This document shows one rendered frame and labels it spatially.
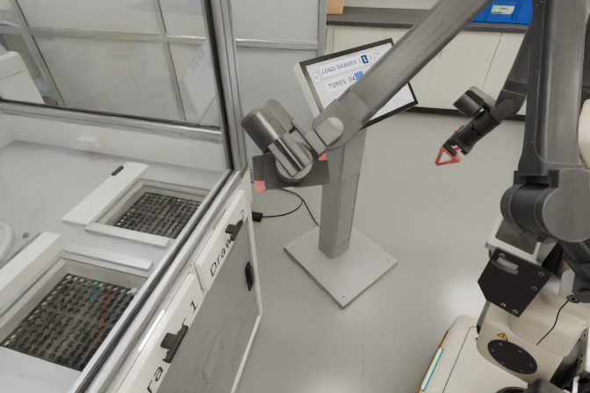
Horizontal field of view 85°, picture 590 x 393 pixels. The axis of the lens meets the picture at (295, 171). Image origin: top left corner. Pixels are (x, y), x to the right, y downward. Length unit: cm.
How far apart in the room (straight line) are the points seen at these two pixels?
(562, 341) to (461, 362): 62
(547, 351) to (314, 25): 173
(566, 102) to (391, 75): 25
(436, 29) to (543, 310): 67
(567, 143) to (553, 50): 13
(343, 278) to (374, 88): 149
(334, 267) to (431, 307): 54
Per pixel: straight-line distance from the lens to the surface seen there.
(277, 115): 50
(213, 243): 87
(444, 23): 56
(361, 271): 193
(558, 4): 63
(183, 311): 82
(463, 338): 158
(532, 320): 94
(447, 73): 356
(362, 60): 139
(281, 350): 172
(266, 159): 58
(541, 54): 61
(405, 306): 191
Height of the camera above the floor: 157
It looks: 37 degrees down
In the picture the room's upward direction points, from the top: straight up
